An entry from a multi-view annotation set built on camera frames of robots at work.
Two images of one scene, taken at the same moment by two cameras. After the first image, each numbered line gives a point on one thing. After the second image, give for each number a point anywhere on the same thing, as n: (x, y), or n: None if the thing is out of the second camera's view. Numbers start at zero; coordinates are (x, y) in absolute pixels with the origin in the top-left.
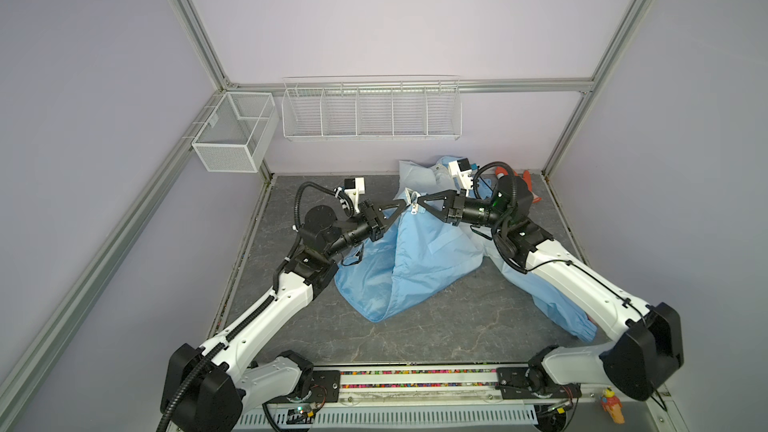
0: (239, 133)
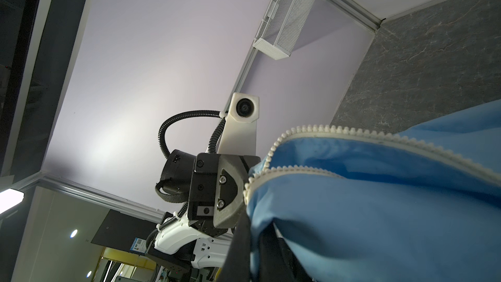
0: (285, 16)
